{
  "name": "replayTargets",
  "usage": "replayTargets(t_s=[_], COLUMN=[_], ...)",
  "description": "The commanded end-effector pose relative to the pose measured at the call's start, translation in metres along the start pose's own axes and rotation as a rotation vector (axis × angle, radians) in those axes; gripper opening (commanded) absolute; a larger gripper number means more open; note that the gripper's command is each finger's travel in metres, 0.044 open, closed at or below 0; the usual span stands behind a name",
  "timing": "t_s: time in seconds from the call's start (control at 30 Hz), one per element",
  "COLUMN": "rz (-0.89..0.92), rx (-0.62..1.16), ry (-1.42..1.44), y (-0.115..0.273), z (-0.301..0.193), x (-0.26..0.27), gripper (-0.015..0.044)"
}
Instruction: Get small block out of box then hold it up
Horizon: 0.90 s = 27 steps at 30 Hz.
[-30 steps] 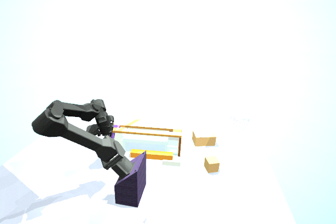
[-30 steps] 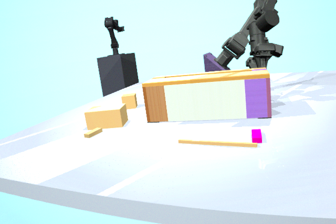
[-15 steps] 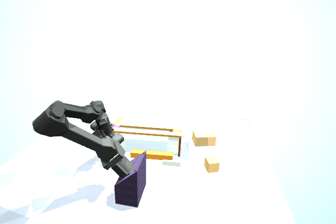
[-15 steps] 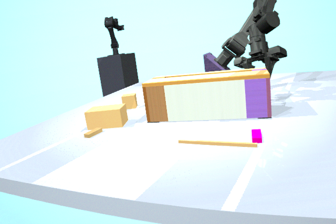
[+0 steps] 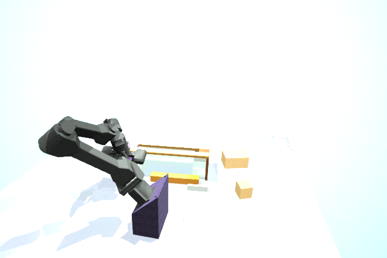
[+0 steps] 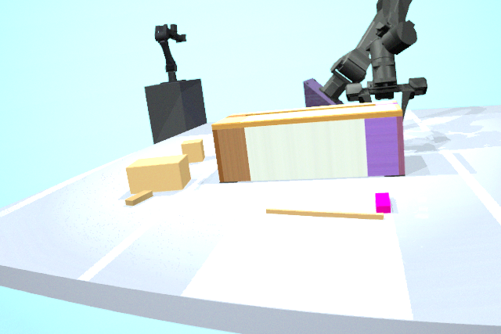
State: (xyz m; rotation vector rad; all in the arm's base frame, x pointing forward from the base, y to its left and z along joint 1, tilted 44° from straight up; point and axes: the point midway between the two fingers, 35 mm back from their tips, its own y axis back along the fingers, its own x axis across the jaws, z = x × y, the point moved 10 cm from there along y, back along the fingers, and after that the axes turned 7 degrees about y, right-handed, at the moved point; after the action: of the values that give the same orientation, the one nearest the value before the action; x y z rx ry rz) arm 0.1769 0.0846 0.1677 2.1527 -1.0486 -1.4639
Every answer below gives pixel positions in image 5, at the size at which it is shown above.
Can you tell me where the tan rectangular block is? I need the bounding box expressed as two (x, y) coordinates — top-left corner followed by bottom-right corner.
(221, 149), (249, 169)

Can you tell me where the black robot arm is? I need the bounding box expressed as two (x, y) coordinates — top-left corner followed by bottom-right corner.
(38, 116), (156, 208)

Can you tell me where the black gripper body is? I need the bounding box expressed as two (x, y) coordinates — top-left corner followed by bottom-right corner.
(101, 141), (147, 164)

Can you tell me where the tan cube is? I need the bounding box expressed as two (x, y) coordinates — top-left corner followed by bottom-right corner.
(235, 179), (253, 199)

